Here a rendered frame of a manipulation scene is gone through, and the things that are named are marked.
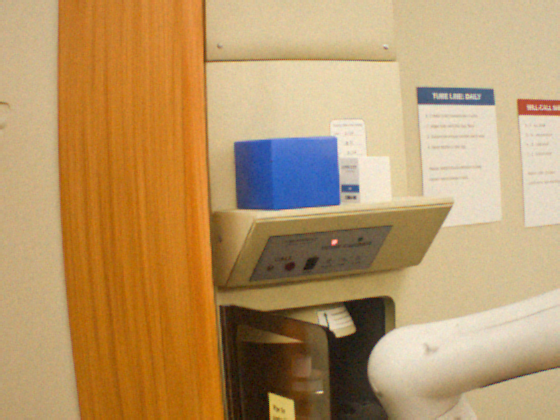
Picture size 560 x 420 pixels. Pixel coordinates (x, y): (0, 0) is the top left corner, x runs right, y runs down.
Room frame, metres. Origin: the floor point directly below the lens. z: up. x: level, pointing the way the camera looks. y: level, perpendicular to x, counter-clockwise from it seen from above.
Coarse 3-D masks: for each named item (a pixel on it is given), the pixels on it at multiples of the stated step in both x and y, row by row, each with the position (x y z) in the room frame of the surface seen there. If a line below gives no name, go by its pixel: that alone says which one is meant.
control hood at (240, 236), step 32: (224, 224) 1.60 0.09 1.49; (256, 224) 1.54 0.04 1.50; (288, 224) 1.57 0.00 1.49; (320, 224) 1.60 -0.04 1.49; (352, 224) 1.63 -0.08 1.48; (384, 224) 1.66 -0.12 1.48; (416, 224) 1.69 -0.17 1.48; (224, 256) 1.61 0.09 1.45; (256, 256) 1.59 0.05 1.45; (384, 256) 1.72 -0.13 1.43; (416, 256) 1.75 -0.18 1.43
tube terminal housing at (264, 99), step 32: (224, 64) 1.65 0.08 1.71; (256, 64) 1.67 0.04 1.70; (288, 64) 1.70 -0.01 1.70; (320, 64) 1.73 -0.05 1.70; (352, 64) 1.76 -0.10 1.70; (384, 64) 1.78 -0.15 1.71; (224, 96) 1.65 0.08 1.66; (256, 96) 1.67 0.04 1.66; (288, 96) 1.70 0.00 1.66; (320, 96) 1.73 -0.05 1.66; (352, 96) 1.75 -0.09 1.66; (384, 96) 1.78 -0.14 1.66; (224, 128) 1.65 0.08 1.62; (256, 128) 1.67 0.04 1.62; (288, 128) 1.70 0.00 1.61; (320, 128) 1.72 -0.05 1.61; (384, 128) 1.78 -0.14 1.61; (224, 160) 1.65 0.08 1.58; (224, 192) 1.64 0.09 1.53; (224, 288) 1.64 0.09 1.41; (256, 288) 1.67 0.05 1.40; (288, 288) 1.69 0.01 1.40; (320, 288) 1.72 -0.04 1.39; (352, 288) 1.74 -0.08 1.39; (384, 288) 1.77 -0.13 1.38; (224, 384) 1.63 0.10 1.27; (224, 416) 1.64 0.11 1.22
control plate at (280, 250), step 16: (272, 240) 1.58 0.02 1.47; (288, 240) 1.59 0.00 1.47; (304, 240) 1.61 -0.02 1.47; (320, 240) 1.62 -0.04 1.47; (352, 240) 1.65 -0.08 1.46; (368, 240) 1.67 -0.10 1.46; (384, 240) 1.68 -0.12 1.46; (272, 256) 1.60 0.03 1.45; (288, 256) 1.62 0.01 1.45; (304, 256) 1.63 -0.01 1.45; (320, 256) 1.65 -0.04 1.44; (336, 256) 1.66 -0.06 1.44; (352, 256) 1.68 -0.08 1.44; (368, 256) 1.70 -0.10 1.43; (256, 272) 1.61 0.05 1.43; (272, 272) 1.63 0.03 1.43; (288, 272) 1.64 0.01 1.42; (304, 272) 1.66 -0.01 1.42; (320, 272) 1.68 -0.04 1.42
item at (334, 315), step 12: (276, 312) 1.75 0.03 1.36; (288, 312) 1.74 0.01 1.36; (300, 312) 1.74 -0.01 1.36; (312, 312) 1.74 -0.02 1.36; (324, 312) 1.75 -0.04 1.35; (336, 312) 1.77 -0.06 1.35; (348, 312) 1.81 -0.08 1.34; (324, 324) 1.74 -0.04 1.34; (336, 324) 1.75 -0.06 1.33; (348, 324) 1.78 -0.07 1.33
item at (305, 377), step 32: (256, 320) 1.53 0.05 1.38; (288, 320) 1.44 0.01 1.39; (256, 352) 1.53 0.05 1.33; (288, 352) 1.44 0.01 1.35; (320, 352) 1.36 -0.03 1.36; (256, 384) 1.54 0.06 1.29; (288, 384) 1.45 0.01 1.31; (320, 384) 1.37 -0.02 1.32; (256, 416) 1.55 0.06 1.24; (320, 416) 1.37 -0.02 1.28
